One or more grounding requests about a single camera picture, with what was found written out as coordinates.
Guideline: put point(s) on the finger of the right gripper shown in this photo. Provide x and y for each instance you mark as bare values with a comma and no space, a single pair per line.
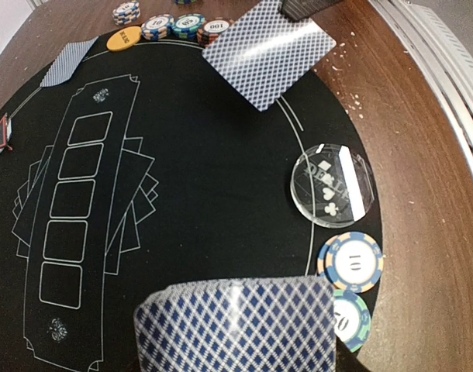
298,10

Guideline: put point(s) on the dealt card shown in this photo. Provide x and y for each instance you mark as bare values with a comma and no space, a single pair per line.
67,61
264,52

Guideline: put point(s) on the red chip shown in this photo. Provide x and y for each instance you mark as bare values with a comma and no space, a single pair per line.
211,30

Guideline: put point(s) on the green chip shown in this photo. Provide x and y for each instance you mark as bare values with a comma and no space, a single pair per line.
186,26
353,319

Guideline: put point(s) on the orange big blind button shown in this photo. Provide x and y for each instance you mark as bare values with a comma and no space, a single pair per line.
124,39

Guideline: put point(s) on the grey card deck box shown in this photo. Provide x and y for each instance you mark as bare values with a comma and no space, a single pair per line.
239,324

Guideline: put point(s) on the red triangle marker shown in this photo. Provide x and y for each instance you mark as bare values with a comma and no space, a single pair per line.
5,133

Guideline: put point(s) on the round black poker mat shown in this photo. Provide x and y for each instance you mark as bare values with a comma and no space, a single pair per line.
146,169

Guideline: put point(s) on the aluminium front rail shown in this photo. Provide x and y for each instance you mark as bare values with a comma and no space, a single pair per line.
444,61

